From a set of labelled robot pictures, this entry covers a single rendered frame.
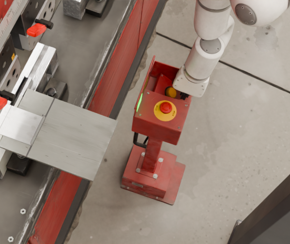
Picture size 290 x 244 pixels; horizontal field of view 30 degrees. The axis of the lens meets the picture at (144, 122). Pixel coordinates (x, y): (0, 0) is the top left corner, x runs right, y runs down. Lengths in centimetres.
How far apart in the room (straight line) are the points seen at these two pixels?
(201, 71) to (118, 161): 101
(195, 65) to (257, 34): 137
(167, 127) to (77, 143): 38
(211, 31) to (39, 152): 54
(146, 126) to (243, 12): 72
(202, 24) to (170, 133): 46
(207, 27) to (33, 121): 51
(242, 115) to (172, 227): 65
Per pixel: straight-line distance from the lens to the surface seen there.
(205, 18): 138
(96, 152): 142
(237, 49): 282
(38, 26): 125
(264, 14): 112
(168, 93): 181
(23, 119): 147
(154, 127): 173
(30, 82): 152
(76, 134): 144
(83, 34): 174
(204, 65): 154
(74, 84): 165
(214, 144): 256
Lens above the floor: 233
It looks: 66 degrees down
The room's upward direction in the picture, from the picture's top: 11 degrees clockwise
